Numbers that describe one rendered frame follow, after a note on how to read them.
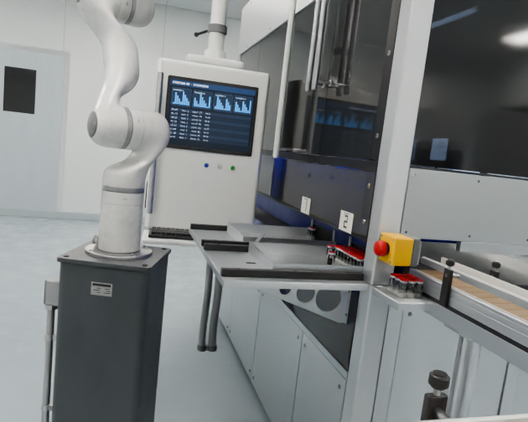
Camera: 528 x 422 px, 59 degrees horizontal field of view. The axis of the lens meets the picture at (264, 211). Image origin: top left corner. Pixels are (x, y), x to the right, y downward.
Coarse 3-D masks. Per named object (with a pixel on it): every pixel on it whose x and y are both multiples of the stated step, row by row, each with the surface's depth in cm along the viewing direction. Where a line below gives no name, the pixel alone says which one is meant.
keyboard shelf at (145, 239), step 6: (144, 234) 194; (144, 240) 186; (150, 240) 187; (156, 240) 187; (162, 240) 188; (168, 240) 188; (174, 240) 189; (180, 240) 190; (186, 240) 191; (192, 240) 193; (192, 246) 190
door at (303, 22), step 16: (336, 0) 162; (304, 16) 192; (336, 16) 162; (304, 32) 191; (304, 48) 190; (304, 64) 188; (320, 64) 172; (288, 80) 206; (304, 80) 187; (288, 96) 205; (304, 96) 186; (320, 96) 170; (288, 112) 203; (304, 112) 185; (320, 112) 169; (288, 128) 202; (304, 128) 183; (320, 128) 168; (288, 144) 200; (304, 144) 182
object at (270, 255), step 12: (252, 252) 143; (264, 252) 149; (276, 252) 150; (288, 252) 152; (300, 252) 153; (312, 252) 154; (324, 252) 155; (264, 264) 130; (276, 264) 123; (288, 264) 124; (300, 264) 125; (312, 264) 141; (324, 264) 143; (336, 264) 145
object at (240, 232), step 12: (228, 228) 178; (240, 228) 181; (252, 228) 183; (264, 228) 184; (276, 228) 185; (288, 228) 187; (300, 228) 188; (240, 240) 159; (252, 240) 156; (264, 240) 158; (276, 240) 159; (288, 240) 160; (300, 240) 161; (312, 240) 162
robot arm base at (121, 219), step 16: (112, 192) 130; (112, 208) 131; (128, 208) 132; (112, 224) 131; (128, 224) 132; (96, 240) 137; (112, 240) 132; (128, 240) 133; (96, 256) 129; (112, 256) 129; (128, 256) 131; (144, 256) 134
